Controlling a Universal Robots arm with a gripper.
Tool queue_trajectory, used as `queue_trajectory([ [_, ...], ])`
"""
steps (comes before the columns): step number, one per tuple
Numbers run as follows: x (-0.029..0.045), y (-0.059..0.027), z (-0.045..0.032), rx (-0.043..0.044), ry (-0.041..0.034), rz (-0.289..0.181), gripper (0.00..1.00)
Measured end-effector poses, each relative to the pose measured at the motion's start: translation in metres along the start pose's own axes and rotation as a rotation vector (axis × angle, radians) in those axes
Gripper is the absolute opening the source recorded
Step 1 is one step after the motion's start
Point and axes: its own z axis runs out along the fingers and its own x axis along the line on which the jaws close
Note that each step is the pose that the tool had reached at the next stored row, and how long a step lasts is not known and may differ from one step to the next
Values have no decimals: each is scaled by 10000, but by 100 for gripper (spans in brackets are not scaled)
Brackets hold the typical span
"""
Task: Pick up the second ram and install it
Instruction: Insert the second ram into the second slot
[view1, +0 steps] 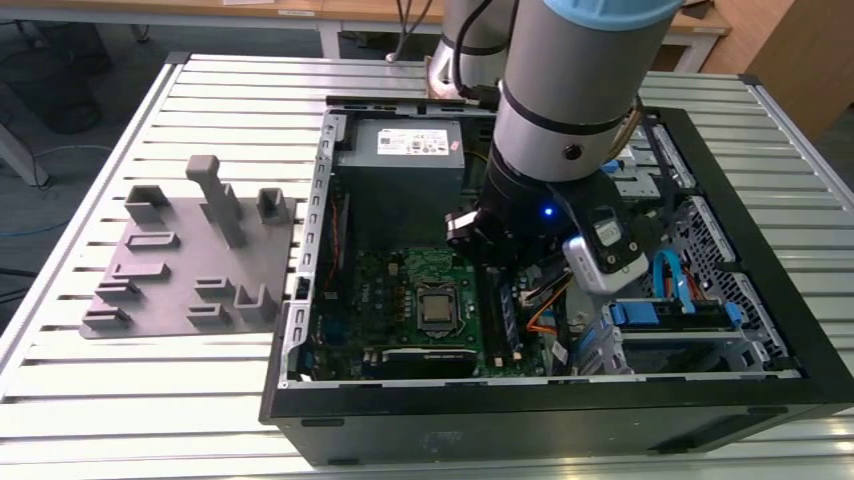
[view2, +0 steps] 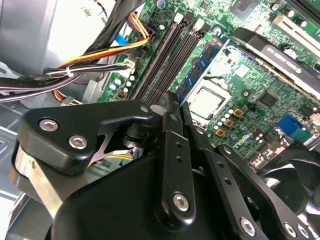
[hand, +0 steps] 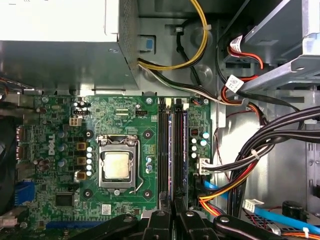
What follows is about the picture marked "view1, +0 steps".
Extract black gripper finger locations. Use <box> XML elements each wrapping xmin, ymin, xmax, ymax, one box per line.
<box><xmin>445</xmin><ymin>209</ymin><xmax>530</xmax><ymax>272</ymax></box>
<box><xmin>630</xmin><ymin>212</ymin><xmax>663</xmax><ymax>251</ymax></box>

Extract black RAM slot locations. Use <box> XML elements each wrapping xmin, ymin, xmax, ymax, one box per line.
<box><xmin>481</xmin><ymin>267</ymin><xmax>503</xmax><ymax>367</ymax></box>

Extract metal drive cage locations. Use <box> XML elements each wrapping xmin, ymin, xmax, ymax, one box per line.
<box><xmin>610</xmin><ymin>117</ymin><xmax>683</xmax><ymax>206</ymax></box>

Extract green motherboard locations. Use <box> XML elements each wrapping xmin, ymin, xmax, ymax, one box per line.
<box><xmin>312</xmin><ymin>247</ymin><xmax>555</xmax><ymax>379</ymax></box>

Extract grey power supply unit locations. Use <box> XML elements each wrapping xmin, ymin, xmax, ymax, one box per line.
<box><xmin>332</xmin><ymin>118</ymin><xmax>495</xmax><ymax>251</ymax></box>

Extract silver CPU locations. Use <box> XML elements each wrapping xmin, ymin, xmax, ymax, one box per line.
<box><xmin>421</xmin><ymin>294</ymin><xmax>459</xmax><ymax>324</ymax></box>

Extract CPU socket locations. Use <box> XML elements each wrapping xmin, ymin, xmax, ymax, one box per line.
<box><xmin>413</xmin><ymin>281</ymin><xmax>467</xmax><ymax>337</ymax></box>

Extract hard disk in blue carrier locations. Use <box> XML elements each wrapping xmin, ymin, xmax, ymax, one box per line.
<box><xmin>610</xmin><ymin>297</ymin><xmax>743</xmax><ymax>334</ymax></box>

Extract black graphics card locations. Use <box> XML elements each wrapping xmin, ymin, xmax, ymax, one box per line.
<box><xmin>380</xmin><ymin>347</ymin><xmax>479</xmax><ymax>379</ymax></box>

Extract black open PC case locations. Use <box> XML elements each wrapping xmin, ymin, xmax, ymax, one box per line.
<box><xmin>258</xmin><ymin>94</ymin><xmax>854</xmax><ymax>469</ymax></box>

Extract grey plastic parts rack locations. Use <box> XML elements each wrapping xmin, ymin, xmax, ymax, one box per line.
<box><xmin>79</xmin><ymin>154</ymin><xmax>299</xmax><ymax>341</ymax></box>

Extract wooden cabinet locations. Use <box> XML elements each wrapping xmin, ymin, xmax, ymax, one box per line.
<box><xmin>699</xmin><ymin>0</ymin><xmax>854</xmax><ymax>146</ymax></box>

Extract white table leg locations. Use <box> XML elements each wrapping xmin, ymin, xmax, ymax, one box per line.
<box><xmin>0</xmin><ymin>119</ymin><xmax>52</xmax><ymax>189</ymax></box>

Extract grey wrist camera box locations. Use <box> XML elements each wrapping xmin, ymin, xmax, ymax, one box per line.
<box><xmin>562</xmin><ymin>204</ymin><xmax>653</xmax><ymax>295</ymax></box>

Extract blue flat data wire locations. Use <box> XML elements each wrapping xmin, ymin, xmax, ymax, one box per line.
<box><xmin>653</xmin><ymin>248</ymin><xmax>699</xmax><ymax>315</ymax></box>

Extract orange wires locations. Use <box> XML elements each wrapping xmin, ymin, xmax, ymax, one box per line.
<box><xmin>526</xmin><ymin>285</ymin><xmax>570</xmax><ymax>334</ymax></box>

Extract black cable grey plug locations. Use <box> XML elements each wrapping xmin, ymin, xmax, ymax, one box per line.
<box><xmin>384</xmin><ymin>0</ymin><xmax>433</xmax><ymax>65</ymax></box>

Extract wooden desk white frame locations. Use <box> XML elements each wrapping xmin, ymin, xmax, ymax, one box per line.
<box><xmin>0</xmin><ymin>0</ymin><xmax>446</xmax><ymax>59</ymax></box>
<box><xmin>653</xmin><ymin>0</ymin><xmax>733</xmax><ymax>76</ymax></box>

